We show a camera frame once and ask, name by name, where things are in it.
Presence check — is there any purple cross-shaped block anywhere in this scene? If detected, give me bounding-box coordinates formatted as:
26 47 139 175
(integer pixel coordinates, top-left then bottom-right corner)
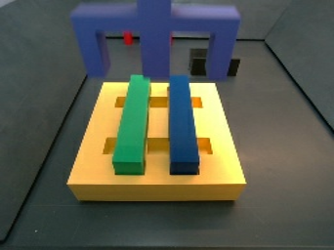
70 0 240 80

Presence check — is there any yellow slotted board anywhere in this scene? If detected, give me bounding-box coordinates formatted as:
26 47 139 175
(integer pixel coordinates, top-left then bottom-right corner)
68 82 247 201

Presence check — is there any blue bar block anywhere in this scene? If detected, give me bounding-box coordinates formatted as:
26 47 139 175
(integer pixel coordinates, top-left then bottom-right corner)
168 75 199 175

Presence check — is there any green bar block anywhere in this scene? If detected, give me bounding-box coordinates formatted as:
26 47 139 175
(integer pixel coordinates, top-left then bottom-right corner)
112 75 149 175

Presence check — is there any red cross-shaped block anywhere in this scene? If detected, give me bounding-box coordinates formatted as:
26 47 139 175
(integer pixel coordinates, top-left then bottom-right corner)
123 31 173 45

